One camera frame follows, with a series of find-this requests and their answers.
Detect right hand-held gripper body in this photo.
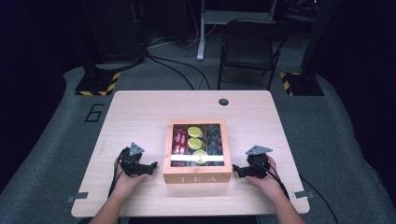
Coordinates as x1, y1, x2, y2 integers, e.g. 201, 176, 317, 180
245, 145, 274, 180

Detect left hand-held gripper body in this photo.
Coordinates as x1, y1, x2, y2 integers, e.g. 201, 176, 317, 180
120, 142, 148, 178

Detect green lid coffee capsule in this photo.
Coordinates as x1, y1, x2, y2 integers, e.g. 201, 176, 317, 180
187, 126, 204, 139
192, 149, 208, 165
187, 137, 205, 150

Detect wooden tea box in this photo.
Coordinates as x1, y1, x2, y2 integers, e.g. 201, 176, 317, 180
162, 119, 233, 185

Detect person's left hand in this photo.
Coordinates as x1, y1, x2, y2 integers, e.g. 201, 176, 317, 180
114, 164, 149, 196

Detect person's right hand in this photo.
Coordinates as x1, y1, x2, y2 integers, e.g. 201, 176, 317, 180
245, 155, 286, 200

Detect red stick packet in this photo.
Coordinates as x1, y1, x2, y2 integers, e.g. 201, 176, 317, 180
173, 136, 188, 156
173, 126, 184, 147

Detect pile of dark tea packets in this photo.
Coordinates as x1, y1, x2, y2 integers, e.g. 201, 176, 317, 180
205, 124, 224, 156

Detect black stand with striped base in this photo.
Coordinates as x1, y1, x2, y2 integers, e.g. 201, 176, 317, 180
75, 0, 148, 97
279, 0, 342, 97

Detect black folding chair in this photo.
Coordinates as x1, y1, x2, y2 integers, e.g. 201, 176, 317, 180
217, 18, 291, 91

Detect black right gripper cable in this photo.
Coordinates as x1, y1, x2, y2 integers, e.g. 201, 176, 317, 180
253, 160, 340, 224

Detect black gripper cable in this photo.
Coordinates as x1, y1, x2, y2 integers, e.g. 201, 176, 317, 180
253, 160, 340, 224
107, 148, 129, 199

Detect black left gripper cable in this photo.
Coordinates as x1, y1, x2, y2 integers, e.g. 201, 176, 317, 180
107, 148, 129, 199

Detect black floor cables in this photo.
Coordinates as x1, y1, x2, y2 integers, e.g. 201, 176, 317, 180
145, 31, 213, 91

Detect white metal desk frame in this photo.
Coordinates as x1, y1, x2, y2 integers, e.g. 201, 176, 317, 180
196, 0, 278, 62

